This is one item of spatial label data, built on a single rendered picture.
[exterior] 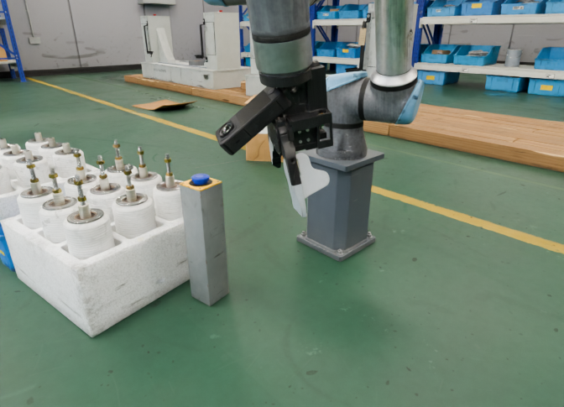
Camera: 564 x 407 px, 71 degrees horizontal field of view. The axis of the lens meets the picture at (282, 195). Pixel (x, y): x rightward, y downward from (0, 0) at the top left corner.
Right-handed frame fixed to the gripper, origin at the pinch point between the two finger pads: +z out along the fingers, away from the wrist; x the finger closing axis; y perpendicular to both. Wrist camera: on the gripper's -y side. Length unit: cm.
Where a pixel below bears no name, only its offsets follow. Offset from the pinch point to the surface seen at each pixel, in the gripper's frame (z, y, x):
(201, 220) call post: 17.5, -16.2, 21.5
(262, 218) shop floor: 54, 2, 61
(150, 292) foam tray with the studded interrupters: 36, -33, 22
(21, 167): 19, -68, 72
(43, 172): 22, -64, 74
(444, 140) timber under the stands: 84, 122, 125
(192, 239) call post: 23.7, -19.5, 23.0
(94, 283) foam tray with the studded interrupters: 23, -41, 17
